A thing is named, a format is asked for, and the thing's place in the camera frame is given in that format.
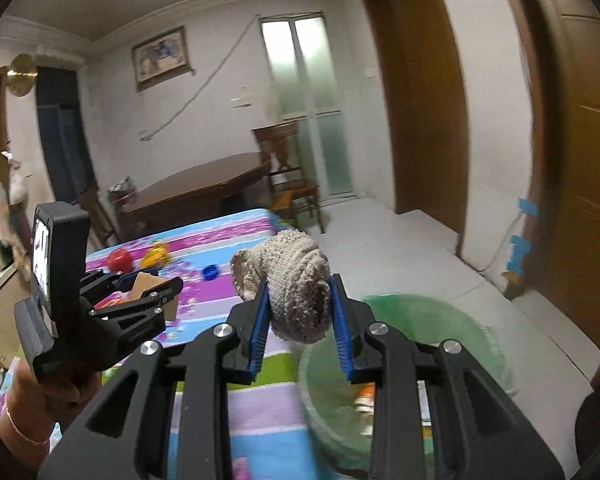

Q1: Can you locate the thin bracelet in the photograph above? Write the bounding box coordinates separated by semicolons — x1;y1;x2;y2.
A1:
6;409;50;445

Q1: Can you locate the dark side stand with clutter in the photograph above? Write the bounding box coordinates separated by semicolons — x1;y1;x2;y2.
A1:
107;176;138;206

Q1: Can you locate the white cord by door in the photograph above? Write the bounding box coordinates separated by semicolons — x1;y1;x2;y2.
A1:
475;210;523;273

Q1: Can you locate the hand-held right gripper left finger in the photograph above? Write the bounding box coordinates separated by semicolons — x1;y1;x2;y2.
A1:
37;276;273;480

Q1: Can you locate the person's left hand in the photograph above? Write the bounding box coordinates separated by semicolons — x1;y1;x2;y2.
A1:
2;360;103;428

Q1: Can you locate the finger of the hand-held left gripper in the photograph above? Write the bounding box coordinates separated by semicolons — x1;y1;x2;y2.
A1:
81;268;153;295
94;276;184;322

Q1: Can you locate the white wall cable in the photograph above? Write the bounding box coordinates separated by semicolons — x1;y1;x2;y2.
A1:
140;17;261;141

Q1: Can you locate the brown wooden door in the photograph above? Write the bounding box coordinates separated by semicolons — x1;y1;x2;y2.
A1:
495;0;600;386
358;0;471;248

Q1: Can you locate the colourful striped tablecloth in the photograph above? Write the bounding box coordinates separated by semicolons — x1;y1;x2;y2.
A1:
52;207;311;480

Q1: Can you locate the green plastic bin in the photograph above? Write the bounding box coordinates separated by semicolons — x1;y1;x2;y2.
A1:
297;294;518;471

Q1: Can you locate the orange snack wrapper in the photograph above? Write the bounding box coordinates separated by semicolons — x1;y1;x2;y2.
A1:
355;382;378;413

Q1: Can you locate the gold wall clock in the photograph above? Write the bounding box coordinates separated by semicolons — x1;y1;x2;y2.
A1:
7;54;37;96

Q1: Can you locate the dark window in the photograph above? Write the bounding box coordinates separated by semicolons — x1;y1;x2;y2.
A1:
35;66;98;206

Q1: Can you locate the frosted glass door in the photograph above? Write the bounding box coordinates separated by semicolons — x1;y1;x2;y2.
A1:
260;10;356;198

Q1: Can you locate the round dark wooden table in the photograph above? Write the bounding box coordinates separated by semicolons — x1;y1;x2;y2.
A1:
112;152;272;241

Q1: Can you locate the framed wall picture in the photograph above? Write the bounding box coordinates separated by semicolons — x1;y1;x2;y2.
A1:
131;26;190;92

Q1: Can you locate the beige knitted cloth roll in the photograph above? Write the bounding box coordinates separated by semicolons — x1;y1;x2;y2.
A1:
230;229;333;346

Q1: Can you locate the wooden chair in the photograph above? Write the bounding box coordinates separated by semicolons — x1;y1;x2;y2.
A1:
77;185;118;248
251;120;326;233

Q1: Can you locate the hanging white plastic bag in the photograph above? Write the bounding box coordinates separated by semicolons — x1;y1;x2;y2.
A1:
7;152;28;201

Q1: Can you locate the large blue tape patch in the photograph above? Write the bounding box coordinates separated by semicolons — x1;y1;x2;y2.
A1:
505;235;531;273

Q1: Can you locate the yellow snack packet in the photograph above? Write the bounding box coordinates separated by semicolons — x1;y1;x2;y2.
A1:
141;244;172;268

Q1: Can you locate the beige sponge block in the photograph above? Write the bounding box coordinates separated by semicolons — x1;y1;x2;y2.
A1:
131;272;162;306

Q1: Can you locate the person's left forearm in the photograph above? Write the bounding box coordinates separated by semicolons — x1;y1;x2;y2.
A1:
0;405;61;480

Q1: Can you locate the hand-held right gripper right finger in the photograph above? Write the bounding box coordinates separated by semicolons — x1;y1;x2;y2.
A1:
330;274;566;480

